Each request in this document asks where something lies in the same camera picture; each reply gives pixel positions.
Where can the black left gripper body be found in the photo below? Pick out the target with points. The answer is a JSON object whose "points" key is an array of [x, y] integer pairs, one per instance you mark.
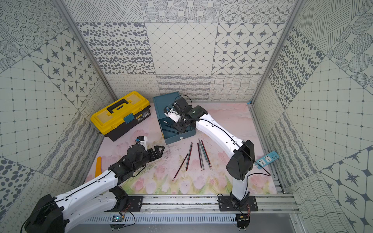
{"points": [[150, 153]]}

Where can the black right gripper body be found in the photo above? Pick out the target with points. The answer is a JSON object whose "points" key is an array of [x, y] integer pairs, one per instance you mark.
{"points": [[180, 126]]}

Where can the teal drawer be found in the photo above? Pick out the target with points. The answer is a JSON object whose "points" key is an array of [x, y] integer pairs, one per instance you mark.
{"points": [[170, 134]]}

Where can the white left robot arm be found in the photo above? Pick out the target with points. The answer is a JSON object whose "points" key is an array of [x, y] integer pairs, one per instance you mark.
{"points": [[62, 213]]}

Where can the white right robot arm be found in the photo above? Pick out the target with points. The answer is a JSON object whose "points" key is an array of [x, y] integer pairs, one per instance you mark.
{"points": [[240, 153]]}

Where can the teal drawer cabinet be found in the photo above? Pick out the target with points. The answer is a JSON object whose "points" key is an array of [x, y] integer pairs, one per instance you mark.
{"points": [[163, 101]]}

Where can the green striped pencil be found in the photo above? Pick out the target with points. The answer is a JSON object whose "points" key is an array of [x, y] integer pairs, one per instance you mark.
{"points": [[188, 159]]}

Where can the yellow black toolbox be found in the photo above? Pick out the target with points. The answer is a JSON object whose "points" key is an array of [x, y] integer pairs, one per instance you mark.
{"points": [[121, 116]]}

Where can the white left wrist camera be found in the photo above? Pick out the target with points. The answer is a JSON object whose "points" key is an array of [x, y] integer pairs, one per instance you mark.
{"points": [[142, 140]]}

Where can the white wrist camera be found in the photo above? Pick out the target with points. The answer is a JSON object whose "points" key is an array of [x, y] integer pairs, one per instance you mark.
{"points": [[142, 140], [172, 114]]}

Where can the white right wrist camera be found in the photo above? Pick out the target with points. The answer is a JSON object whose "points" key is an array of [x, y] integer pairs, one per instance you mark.
{"points": [[172, 114]]}

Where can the orange object at wall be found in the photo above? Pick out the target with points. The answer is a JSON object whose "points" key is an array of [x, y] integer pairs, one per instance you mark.
{"points": [[98, 168]]}

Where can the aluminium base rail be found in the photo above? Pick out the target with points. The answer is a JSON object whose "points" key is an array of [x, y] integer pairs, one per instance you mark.
{"points": [[207, 203]]}

